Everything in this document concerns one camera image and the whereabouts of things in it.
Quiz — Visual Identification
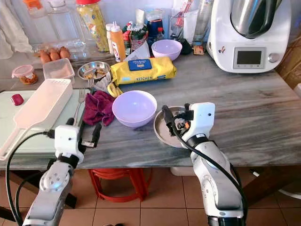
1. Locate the round steel plate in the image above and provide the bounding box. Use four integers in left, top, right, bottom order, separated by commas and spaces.
153, 105, 190, 149

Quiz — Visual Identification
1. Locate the maroon cloth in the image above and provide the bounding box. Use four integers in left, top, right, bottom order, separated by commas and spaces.
83, 90, 116, 127

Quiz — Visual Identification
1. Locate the white plastic slotted scoop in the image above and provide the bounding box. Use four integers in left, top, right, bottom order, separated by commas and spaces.
0, 78, 73, 161

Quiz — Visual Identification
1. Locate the large purple plastic bowl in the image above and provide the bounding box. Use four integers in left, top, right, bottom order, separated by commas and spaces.
111, 90, 158, 129

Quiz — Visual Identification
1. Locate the white box under table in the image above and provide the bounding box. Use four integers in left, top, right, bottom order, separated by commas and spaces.
170, 167, 194, 177

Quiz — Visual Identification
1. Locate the red plastic stool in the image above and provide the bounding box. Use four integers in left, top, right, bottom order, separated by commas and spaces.
88, 168, 147, 203

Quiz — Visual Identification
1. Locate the yellow kitchen wipes pack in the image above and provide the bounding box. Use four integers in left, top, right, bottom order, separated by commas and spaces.
110, 56, 177, 86

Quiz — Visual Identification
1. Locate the yellow banana peel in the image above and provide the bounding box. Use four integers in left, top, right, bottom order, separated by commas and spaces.
107, 82, 123, 98

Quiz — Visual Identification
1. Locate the clear rectangular plastic container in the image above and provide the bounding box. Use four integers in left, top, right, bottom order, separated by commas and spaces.
42, 58, 76, 81

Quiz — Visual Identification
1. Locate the small steel bowl with food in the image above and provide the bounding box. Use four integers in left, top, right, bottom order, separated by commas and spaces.
77, 61, 111, 81

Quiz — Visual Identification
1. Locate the small dark red object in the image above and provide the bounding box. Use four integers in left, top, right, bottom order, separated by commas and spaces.
11, 94, 24, 107

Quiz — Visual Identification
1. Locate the pale green cutting board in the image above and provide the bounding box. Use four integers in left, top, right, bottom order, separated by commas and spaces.
0, 90, 81, 154

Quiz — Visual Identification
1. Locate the small purple plastic bowl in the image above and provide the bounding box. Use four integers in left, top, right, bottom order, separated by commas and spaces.
151, 39, 183, 62

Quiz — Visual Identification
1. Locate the small pink-lidded food container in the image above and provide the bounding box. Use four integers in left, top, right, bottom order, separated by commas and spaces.
11, 64, 39, 86

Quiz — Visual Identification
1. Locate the brown egg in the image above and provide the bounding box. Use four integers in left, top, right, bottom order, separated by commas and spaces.
59, 46, 71, 59
39, 49, 51, 64
50, 48, 61, 62

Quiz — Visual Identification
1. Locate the black pouch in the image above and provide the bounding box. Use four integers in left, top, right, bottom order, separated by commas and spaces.
180, 39, 194, 56

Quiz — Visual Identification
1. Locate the clear plastic egg tray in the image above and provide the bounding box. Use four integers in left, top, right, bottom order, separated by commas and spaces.
32, 40, 86, 60

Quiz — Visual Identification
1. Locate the orange sauce squeeze bottle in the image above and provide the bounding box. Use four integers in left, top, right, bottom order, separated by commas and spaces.
110, 21, 127, 63

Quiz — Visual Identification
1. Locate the green and red snack package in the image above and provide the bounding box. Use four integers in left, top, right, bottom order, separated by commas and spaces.
123, 22, 149, 52

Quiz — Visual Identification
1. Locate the blue-labelled jar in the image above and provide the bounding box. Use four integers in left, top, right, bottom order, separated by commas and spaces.
146, 9, 166, 43

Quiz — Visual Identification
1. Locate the slim white bottle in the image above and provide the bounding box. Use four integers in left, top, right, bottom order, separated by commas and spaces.
105, 23, 115, 54

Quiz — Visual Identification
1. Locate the white kitchen food processor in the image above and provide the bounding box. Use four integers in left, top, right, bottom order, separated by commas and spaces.
206, 0, 293, 74

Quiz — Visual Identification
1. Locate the yellow jar with red lid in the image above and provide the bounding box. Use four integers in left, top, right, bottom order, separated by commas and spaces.
75, 0, 110, 53

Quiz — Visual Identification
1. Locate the clear bottle with white cap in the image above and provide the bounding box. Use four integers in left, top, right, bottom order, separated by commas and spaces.
48, 0, 79, 47

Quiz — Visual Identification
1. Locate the clear plastic drink bottle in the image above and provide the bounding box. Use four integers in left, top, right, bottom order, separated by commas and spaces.
194, 0, 215, 42

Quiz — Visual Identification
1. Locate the white curtain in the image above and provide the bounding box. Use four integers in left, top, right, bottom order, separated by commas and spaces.
0, 0, 29, 59

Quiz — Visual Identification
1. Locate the clear bottle with orange cap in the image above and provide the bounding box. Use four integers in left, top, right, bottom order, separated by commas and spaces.
24, 0, 48, 45

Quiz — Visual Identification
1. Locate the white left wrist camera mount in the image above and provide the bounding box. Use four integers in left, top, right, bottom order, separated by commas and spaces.
54, 124, 81, 161

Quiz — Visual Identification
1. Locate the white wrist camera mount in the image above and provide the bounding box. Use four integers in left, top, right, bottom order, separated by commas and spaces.
54, 124, 81, 161
185, 102, 216, 138

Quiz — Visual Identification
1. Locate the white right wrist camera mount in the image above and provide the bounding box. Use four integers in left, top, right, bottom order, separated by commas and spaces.
185, 102, 216, 138

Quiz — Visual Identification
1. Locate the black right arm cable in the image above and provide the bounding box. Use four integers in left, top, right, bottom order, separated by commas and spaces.
169, 115, 249, 223

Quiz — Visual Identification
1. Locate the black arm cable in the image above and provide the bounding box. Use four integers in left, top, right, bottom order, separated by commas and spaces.
5, 130, 55, 226
169, 115, 249, 223

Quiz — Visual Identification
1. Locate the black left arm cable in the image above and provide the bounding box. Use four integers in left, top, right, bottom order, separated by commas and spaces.
5, 130, 55, 226

